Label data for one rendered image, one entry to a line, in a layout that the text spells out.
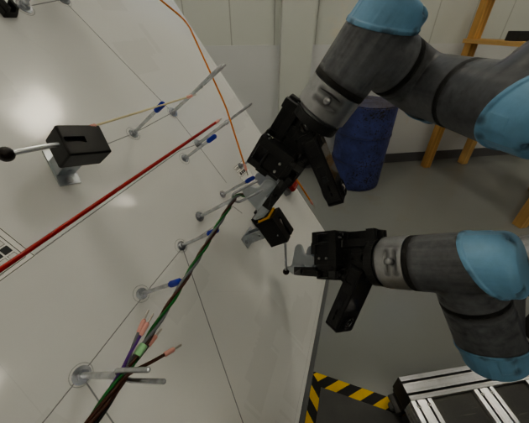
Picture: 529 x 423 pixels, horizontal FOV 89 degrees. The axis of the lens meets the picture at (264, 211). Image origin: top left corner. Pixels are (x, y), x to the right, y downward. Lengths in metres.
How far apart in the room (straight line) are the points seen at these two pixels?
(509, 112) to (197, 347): 0.44
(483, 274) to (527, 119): 0.15
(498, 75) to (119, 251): 0.45
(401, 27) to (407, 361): 1.63
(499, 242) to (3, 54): 0.59
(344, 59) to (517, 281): 0.29
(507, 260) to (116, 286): 0.43
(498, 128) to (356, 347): 1.52
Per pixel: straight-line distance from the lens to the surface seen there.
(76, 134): 0.35
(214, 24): 2.93
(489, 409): 1.57
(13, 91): 0.45
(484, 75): 0.35
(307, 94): 0.39
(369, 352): 1.74
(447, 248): 0.38
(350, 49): 0.37
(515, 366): 0.46
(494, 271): 0.36
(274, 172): 0.42
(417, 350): 1.85
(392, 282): 0.41
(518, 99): 0.32
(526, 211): 3.17
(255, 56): 2.95
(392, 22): 0.37
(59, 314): 0.36
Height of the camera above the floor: 1.46
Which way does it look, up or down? 35 degrees down
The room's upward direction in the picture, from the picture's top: straight up
